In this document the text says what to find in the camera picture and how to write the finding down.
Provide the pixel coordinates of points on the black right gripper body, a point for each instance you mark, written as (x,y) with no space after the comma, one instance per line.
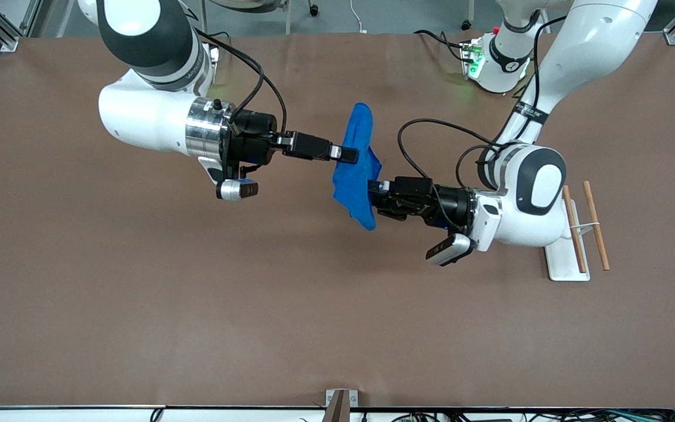
(253,147)

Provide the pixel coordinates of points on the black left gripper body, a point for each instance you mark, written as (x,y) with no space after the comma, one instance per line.
(450,206)

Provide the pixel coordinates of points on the blue microfibre towel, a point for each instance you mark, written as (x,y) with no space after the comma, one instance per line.
(354,187)

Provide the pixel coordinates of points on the white towel rack base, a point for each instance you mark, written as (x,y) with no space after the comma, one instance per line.
(563,264)

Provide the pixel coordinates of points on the wooden rack rod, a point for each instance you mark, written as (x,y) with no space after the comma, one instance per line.
(575,240)
(597,228)

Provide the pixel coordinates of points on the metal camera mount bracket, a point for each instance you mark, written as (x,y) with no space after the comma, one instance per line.
(340,404)

